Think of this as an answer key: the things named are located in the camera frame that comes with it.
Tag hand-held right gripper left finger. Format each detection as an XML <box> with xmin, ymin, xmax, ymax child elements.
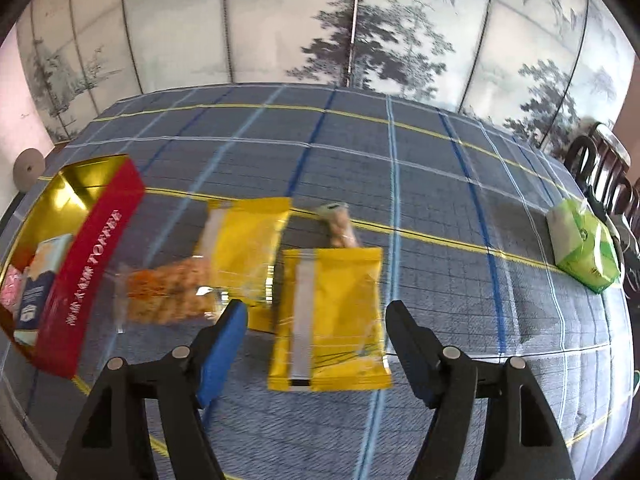
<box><xmin>56</xmin><ymin>299</ymin><xmax>249</xmax><ymax>480</ymax></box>

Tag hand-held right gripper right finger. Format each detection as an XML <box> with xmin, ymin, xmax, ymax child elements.
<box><xmin>385</xmin><ymin>300</ymin><xmax>576</xmax><ymax>480</ymax></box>

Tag yellow snack packet grey stripe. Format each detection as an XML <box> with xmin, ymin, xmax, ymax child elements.
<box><xmin>267</xmin><ymin>246</ymin><xmax>393</xmax><ymax>392</ymax></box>

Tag red tin box gold inside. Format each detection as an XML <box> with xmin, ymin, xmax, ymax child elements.
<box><xmin>0</xmin><ymin>155</ymin><xmax>147</xmax><ymax>380</ymax></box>

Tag blue and white snack packet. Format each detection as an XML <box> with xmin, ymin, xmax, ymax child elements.
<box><xmin>14</xmin><ymin>270</ymin><xmax>56</xmax><ymax>333</ymax></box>

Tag pale snack packet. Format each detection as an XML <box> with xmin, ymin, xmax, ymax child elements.
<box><xmin>27</xmin><ymin>234</ymin><xmax>76</xmax><ymax>281</ymax></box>

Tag pink snack packet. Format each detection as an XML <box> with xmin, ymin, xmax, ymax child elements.
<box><xmin>0</xmin><ymin>266</ymin><xmax>27</xmax><ymax>313</ymax></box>

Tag clear packet orange snacks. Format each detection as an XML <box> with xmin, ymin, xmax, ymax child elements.
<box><xmin>114</xmin><ymin>255</ymin><xmax>223</xmax><ymax>333</ymax></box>

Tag yellow snack packet clear window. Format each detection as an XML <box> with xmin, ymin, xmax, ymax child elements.
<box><xmin>192</xmin><ymin>197</ymin><xmax>292</xmax><ymax>333</ymax></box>

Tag small clear nut packet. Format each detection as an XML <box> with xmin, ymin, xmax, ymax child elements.
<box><xmin>314</xmin><ymin>202</ymin><xmax>361</xmax><ymax>250</ymax></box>

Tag blue plaid cloth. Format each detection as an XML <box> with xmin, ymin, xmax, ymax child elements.
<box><xmin>0</xmin><ymin>82</ymin><xmax>640</xmax><ymax>480</ymax></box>

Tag green tissue pack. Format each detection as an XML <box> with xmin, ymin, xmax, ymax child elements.
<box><xmin>546</xmin><ymin>197</ymin><xmax>622</xmax><ymax>295</ymax></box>

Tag round stone disc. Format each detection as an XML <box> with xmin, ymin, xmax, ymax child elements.
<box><xmin>13</xmin><ymin>148</ymin><xmax>45</xmax><ymax>192</ymax></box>

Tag dark wooden chair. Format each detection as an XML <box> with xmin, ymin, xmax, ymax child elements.
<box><xmin>564</xmin><ymin>121</ymin><xmax>640</xmax><ymax>261</ymax></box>

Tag painted folding screen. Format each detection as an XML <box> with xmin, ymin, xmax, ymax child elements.
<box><xmin>15</xmin><ymin>0</ymin><xmax>638</xmax><ymax>158</ymax></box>

